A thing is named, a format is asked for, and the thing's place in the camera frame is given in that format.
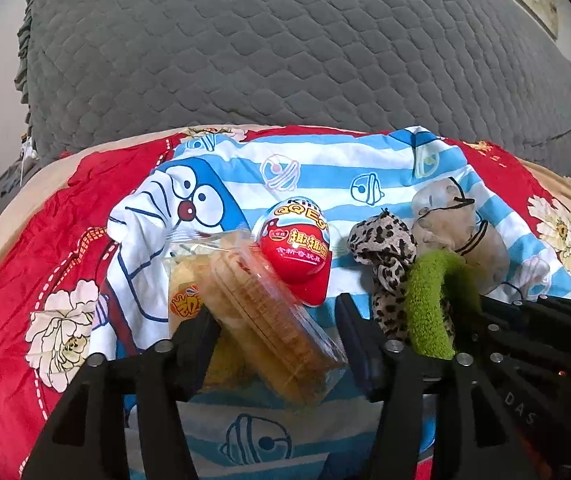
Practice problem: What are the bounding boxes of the green fuzzy hair ring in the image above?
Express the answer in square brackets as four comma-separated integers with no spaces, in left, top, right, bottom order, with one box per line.
[403,249,482,361]

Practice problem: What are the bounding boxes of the beige stocking bundle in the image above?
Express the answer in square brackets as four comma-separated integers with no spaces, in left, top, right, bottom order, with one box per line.
[411,178,510,295]

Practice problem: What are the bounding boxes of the clear biscuit pack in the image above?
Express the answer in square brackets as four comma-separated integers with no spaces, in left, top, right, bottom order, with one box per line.
[164,230,347,405]

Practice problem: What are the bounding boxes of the red blue surprise egg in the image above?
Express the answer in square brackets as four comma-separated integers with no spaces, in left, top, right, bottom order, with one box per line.
[252,196,332,308]

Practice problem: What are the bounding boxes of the red floral blanket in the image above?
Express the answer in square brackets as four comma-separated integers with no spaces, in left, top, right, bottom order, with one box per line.
[0,126,571,479]

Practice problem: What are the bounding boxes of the small yellow snack packet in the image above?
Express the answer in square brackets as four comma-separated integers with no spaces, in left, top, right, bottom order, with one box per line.
[165,257,254,392]

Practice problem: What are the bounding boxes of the leopard print scrunchie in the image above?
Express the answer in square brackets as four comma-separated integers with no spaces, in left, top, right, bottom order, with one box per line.
[346,208,418,346]

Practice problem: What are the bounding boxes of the grey bedside stool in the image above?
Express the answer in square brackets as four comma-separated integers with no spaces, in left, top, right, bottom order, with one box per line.
[0,160,40,214]

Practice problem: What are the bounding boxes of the blue striped Doraemon fabric box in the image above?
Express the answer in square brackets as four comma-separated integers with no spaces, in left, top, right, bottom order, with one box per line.
[89,127,571,479]

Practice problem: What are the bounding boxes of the grey quilted headboard cover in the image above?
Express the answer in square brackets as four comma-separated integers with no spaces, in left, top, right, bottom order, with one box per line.
[14,0,571,176]

